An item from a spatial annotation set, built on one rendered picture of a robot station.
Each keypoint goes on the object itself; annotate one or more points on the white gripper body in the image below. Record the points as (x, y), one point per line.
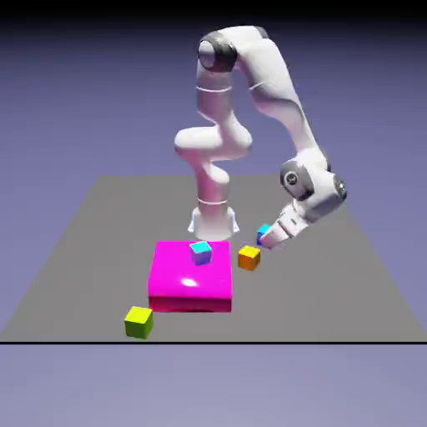
(282, 230)

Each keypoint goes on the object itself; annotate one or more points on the small blue cube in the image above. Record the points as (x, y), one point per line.
(263, 230)

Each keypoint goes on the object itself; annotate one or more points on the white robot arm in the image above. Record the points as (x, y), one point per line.
(213, 100)

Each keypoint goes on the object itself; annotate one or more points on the small orange cube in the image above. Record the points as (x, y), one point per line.
(249, 257)

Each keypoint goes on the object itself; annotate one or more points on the small cyan cube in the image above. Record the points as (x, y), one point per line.
(200, 253)

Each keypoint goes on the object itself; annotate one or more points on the small yellow cube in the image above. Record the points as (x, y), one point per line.
(138, 322)

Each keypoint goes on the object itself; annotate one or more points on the large magenta box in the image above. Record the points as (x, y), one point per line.
(190, 277)

